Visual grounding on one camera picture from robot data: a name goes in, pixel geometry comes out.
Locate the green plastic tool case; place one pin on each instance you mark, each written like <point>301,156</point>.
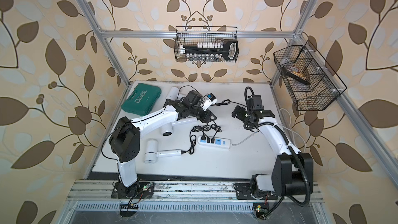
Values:
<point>142,99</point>

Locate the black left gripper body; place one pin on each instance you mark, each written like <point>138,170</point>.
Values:
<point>197,111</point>

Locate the white blue power strip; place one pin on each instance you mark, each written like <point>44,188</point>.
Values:
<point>219,143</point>

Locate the black wire basket back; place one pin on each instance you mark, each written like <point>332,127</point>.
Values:
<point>195,34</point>

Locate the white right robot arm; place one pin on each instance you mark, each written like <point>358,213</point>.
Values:
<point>293,172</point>

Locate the black white socket set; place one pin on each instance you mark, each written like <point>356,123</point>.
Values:
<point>224,50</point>

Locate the black wire basket right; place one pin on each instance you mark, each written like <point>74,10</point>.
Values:
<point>326,85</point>

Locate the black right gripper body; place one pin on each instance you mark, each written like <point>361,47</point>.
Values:
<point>244,115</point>

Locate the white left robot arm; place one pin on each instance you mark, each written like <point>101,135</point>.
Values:
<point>125,140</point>

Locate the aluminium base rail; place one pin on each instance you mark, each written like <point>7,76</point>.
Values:
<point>169,196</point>

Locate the black brush in basket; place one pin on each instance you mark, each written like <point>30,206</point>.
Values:
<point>298,77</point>

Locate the black wire basket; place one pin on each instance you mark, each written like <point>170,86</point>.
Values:
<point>326,85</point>
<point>195,34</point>

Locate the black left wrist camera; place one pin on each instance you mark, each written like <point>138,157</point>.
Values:
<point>193,98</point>

